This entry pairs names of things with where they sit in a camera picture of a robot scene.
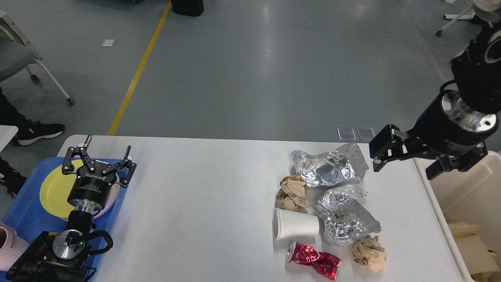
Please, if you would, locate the brown paper bag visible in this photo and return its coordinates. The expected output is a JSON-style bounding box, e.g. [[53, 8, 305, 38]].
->
[[446, 217, 501, 282], [450, 223, 499, 277]]

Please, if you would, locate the blue plastic tray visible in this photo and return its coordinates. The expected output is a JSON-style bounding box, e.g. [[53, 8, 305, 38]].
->
[[0, 157, 132, 282]]

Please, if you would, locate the upper crumpled aluminium foil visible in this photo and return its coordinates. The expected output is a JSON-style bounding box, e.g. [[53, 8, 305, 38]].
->
[[291, 143, 369, 188]]

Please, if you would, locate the crumpled aluminium foil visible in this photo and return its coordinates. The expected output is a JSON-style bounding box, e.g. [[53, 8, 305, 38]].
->
[[311, 184, 382, 248], [291, 143, 369, 188]]

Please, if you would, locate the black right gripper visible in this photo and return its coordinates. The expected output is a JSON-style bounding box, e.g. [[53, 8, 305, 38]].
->
[[369, 90, 499, 180]]

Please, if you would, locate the white side table corner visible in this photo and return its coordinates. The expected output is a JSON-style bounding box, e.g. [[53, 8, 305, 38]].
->
[[0, 125, 18, 151]]

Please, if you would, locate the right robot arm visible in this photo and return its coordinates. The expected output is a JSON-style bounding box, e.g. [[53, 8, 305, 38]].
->
[[369, 22, 501, 180]]

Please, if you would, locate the person in dark clothes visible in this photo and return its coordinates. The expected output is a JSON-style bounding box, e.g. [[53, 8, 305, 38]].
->
[[0, 89, 65, 198]]

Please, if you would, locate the white chair base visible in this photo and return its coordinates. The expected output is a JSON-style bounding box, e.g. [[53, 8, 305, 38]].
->
[[435, 0, 500, 37]]

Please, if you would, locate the pink mug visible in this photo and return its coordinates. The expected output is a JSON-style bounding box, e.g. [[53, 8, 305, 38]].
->
[[0, 222, 30, 271]]

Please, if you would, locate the pink plate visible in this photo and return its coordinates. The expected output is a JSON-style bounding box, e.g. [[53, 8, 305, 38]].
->
[[94, 183, 121, 219]]

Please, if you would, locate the left floor socket plate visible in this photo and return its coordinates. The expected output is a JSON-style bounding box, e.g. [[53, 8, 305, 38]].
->
[[337, 127, 357, 141]]

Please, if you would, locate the crumpled brown paper ball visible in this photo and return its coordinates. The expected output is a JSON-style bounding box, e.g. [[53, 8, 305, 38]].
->
[[276, 173, 311, 212]]

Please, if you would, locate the crushed red can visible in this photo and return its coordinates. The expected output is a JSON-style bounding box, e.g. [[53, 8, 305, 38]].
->
[[286, 241, 341, 281]]

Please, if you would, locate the white paper cup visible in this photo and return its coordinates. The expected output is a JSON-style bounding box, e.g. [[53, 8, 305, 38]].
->
[[273, 208, 320, 240]]

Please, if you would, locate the right floor socket plate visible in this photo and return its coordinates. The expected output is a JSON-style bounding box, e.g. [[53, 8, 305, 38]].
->
[[357, 127, 375, 141]]

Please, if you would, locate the lower crumpled aluminium foil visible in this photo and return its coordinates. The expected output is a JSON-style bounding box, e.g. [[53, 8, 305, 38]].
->
[[311, 184, 382, 248]]

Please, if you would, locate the beige plastic bin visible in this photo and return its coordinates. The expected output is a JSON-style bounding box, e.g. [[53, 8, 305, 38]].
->
[[414, 151, 501, 282]]

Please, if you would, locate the floor socket plate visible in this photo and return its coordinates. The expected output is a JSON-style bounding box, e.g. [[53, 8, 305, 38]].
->
[[357, 127, 375, 141], [337, 127, 357, 141]]

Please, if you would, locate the grey office chair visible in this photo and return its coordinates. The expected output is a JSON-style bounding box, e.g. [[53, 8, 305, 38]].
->
[[0, 10, 75, 105]]

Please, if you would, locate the yellow plastic plate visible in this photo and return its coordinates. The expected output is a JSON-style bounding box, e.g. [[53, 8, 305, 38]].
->
[[38, 157, 77, 221]]

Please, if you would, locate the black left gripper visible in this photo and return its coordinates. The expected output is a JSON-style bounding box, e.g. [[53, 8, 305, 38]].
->
[[61, 135, 137, 211]]

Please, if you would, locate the black box on floor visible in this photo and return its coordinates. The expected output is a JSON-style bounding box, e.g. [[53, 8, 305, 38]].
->
[[171, 0, 204, 17]]

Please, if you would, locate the small crumpled brown paper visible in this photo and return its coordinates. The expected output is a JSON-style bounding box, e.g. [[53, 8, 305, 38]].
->
[[352, 235, 387, 273]]

